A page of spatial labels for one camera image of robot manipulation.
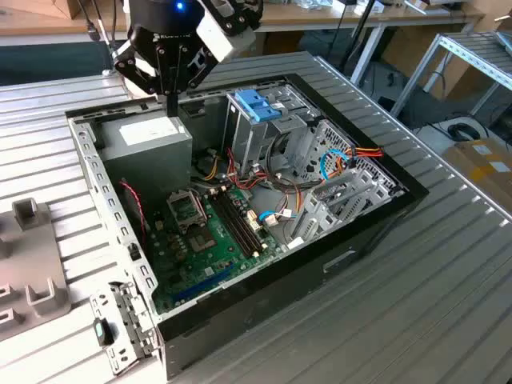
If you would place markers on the grey parts rack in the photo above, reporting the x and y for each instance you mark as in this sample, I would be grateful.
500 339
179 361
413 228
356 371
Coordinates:
36 256

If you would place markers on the black case latch knob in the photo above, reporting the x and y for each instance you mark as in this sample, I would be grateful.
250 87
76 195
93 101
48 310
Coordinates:
103 332

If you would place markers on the black stand pole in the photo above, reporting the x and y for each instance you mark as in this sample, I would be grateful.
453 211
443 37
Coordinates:
360 28

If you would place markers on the grey metal drive cage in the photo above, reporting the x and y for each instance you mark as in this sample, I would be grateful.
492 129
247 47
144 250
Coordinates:
244 136

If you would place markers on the cardboard box with yellow tape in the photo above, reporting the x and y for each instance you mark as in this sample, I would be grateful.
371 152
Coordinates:
480 168

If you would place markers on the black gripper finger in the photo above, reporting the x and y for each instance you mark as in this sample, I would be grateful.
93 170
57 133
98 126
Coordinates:
136 64
200 64

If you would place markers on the blue expansion slot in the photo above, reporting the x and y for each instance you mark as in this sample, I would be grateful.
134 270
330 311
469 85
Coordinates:
204 282

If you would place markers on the blue plastic cage latch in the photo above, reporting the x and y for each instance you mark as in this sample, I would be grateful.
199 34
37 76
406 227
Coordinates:
256 102

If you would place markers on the wooden desk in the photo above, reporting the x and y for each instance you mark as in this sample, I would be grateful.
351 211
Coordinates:
312 18

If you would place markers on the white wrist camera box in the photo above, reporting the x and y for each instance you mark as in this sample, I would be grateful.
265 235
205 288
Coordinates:
224 40

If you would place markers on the black RAM slot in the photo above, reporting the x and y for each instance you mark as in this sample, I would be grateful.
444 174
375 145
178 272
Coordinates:
242 224
248 224
235 224
229 224

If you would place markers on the metal expansion card bracket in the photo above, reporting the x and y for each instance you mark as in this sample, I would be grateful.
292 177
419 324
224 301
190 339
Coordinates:
128 320

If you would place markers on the brown cardboard box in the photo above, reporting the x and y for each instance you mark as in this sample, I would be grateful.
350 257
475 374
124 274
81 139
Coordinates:
48 6

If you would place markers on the black open PC case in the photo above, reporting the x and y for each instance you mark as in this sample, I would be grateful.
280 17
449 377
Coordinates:
280 292

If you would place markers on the CPU socket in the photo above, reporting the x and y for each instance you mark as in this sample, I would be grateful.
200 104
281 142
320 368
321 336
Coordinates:
202 240

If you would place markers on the grey power supply unit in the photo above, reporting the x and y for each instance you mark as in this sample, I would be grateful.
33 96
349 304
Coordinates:
148 164

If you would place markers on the green motherboard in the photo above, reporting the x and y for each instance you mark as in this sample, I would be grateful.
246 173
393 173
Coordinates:
188 268

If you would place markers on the grey metal slat shelf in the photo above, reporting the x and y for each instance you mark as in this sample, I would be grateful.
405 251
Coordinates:
472 50

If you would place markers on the white board connector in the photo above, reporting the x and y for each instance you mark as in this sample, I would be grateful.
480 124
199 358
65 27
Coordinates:
253 222

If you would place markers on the grey metal disk bay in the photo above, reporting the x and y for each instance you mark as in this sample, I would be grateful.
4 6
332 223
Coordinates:
320 208

